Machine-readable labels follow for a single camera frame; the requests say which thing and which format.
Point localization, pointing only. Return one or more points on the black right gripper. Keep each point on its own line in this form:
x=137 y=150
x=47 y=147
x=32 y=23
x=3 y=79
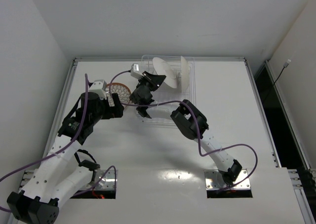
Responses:
x=150 y=79

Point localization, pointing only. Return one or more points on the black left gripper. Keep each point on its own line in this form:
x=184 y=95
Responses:
x=116 y=105

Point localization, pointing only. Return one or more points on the sunburst pattern plate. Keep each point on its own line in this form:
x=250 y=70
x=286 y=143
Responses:
x=163 y=68

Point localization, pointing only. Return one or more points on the large flower pattern plate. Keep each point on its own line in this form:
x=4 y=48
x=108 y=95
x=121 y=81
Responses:
x=185 y=75

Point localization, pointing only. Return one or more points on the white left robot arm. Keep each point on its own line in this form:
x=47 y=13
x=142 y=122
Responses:
x=40 y=199

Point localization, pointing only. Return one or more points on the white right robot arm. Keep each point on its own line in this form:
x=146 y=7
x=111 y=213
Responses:
x=189 y=120

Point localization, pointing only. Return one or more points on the small flower pattern plate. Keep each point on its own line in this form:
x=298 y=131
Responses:
x=122 y=91

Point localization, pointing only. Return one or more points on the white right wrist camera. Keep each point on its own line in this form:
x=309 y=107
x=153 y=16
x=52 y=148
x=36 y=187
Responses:
x=135 y=71

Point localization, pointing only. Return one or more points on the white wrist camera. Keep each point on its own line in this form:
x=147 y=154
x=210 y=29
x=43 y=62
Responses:
x=97 y=89
x=135 y=71

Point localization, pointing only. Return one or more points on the white wire dish rack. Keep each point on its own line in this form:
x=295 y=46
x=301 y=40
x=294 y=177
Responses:
x=160 y=114

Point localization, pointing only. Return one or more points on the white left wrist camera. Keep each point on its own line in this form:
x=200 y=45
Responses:
x=97 y=89

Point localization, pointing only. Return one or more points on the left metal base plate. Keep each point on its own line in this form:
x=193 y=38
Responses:
x=108 y=180

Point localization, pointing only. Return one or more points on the metal base plate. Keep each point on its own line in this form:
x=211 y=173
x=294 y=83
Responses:
x=214 y=181
x=108 y=180

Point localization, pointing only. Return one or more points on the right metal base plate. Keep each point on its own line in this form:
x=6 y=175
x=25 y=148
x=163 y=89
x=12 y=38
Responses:
x=214 y=181

